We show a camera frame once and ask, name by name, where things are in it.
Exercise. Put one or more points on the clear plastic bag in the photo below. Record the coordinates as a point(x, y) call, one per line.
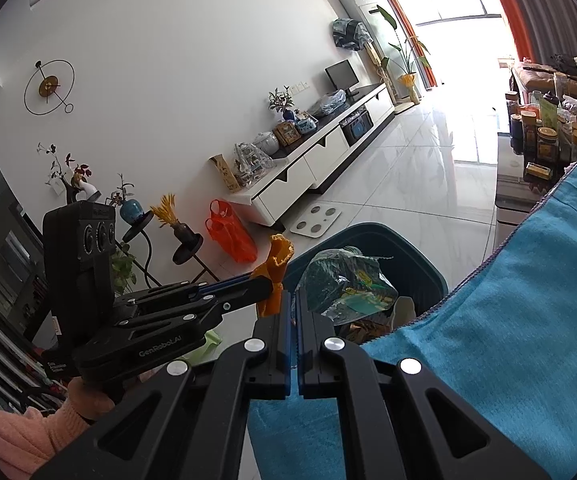
point(331, 102)

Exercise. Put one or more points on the clear green-printed plastic wrapper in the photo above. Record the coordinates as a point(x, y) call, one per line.
point(338, 280)

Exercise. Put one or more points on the black glass-front appliance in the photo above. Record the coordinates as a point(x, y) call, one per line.
point(357, 127)

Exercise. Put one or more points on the person's left hand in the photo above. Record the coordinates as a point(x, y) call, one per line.
point(88, 402)

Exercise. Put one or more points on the blue and white ceramic pot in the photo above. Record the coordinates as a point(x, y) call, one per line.
point(305, 124)

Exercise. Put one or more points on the cloth-covered standing fan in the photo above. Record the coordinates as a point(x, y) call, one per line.
point(349, 34)

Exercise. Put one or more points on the orange plastic bag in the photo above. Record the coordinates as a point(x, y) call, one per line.
point(231, 235)

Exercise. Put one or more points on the olive and brown sofa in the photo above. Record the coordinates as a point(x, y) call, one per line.
point(543, 82)

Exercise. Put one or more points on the white bathroom scale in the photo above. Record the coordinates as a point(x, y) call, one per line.
point(316, 221)

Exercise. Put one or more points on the plant in blue vase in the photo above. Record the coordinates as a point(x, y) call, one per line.
point(281, 102)

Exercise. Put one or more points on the black monitor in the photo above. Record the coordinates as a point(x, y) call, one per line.
point(342, 76)

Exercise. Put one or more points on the dark teal trash bin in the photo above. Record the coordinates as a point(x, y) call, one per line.
point(408, 260)

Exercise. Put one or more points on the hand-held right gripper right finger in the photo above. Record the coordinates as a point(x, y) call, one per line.
point(304, 360)

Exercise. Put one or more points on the white standing air conditioner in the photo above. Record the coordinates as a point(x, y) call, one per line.
point(363, 2)

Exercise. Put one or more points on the yellow grass in dark vase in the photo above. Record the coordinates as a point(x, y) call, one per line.
point(181, 227)

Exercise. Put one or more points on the white wall socket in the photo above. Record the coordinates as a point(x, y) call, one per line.
point(299, 87)

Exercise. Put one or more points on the blue floral blanket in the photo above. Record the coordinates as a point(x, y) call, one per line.
point(493, 335)

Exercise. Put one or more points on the black items on sofa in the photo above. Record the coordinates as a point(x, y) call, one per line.
point(565, 65)

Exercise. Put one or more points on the red-leaf plant white vase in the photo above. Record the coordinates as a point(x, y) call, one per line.
point(86, 190)

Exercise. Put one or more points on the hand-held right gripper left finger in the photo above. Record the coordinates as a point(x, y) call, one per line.
point(283, 360)

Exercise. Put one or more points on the wooden picture frame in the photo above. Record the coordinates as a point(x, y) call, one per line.
point(286, 133)

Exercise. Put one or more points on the dark shelf unit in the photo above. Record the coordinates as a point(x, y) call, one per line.
point(13, 300)

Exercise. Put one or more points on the black round plant stand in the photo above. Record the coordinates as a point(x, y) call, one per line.
point(138, 225)
point(188, 249)

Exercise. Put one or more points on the plant in teal vase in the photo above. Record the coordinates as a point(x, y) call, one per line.
point(131, 210)

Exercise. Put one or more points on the group of jars and packets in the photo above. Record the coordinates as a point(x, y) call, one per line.
point(553, 135)

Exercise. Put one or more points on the green potted plant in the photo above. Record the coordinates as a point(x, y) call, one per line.
point(123, 265)

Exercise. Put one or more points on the white ceramic jar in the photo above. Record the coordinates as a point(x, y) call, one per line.
point(266, 143)

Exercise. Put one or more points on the tall leafy plant yellow pot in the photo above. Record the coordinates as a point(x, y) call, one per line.
point(409, 87)

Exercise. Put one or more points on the wrapped ship model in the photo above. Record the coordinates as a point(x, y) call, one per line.
point(253, 159)

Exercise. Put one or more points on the light green plastic bag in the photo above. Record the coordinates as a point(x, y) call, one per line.
point(206, 350)

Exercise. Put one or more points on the brown printed box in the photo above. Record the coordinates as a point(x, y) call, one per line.
point(226, 174)

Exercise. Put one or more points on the white TV cabinet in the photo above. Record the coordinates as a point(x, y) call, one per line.
point(318, 155)

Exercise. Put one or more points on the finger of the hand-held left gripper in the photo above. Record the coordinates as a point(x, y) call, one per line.
point(238, 297)
point(228, 280)

